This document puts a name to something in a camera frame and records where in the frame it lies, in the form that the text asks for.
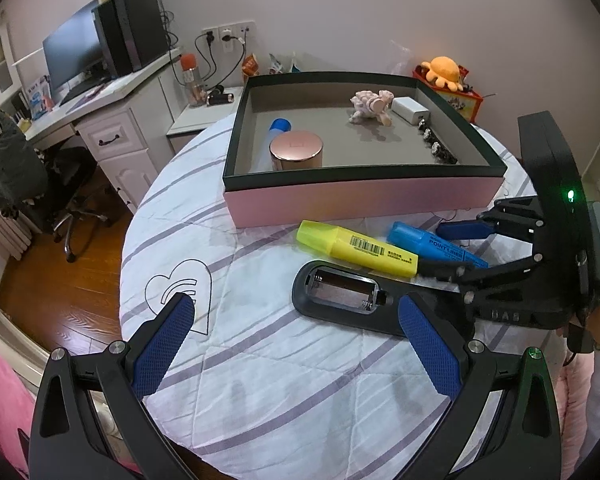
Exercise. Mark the pink storage box tray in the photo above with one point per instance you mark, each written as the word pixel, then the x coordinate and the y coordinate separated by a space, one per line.
pixel 367 170

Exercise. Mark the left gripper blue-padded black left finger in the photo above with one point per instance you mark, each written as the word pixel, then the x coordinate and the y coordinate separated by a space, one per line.
pixel 67 440

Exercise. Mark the pink bed blanket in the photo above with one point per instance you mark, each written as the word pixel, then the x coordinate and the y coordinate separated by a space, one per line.
pixel 16 412

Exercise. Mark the black remote control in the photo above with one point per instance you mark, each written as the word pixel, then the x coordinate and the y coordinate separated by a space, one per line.
pixel 357 299

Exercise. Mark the orange octopus plush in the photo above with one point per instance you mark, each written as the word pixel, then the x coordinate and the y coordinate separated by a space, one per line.
pixel 443 72

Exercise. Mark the wall power socket strip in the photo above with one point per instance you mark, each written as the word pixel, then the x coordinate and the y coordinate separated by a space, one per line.
pixel 240 29

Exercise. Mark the black keyboard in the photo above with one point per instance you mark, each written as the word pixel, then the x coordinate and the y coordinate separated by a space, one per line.
pixel 88 86

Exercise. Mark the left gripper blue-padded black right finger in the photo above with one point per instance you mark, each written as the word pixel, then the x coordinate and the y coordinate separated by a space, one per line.
pixel 523 440

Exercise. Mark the clear bottle blue cap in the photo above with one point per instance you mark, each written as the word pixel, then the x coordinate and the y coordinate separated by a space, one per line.
pixel 272 140

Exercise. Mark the low black-top side cabinet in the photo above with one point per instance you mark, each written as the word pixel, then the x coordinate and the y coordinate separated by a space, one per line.
pixel 193 120

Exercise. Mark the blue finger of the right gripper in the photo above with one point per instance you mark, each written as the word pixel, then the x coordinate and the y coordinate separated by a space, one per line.
pixel 465 230

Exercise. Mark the rose gold round jar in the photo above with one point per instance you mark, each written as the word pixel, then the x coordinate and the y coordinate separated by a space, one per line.
pixel 296 149

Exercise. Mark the black computer monitor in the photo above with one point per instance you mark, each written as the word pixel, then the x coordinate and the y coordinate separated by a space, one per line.
pixel 74 49

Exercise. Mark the blue highlighter marker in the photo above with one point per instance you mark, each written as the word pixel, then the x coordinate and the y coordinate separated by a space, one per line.
pixel 429 246

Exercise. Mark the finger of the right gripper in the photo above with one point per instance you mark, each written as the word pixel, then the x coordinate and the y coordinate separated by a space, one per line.
pixel 445 271

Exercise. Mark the yellow highlighter marker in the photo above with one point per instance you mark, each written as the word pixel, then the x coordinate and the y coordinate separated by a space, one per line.
pixel 357 248

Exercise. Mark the black office chair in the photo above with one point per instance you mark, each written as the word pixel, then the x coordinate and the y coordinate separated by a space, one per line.
pixel 63 203

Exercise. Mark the black computer tower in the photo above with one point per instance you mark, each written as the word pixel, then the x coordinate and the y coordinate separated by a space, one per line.
pixel 130 33

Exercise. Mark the white charger block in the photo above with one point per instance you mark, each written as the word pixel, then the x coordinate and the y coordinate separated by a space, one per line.
pixel 410 110

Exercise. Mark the dark jacket on chair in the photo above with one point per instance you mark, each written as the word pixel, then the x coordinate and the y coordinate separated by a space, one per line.
pixel 22 173

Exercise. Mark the white computer desk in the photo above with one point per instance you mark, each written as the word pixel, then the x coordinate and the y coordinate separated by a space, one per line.
pixel 124 126

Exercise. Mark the red toy box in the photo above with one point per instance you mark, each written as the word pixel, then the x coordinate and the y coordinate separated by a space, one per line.
pixel 467 103

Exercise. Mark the red-cap water bottle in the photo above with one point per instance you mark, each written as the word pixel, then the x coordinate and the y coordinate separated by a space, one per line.
pixel 194 85

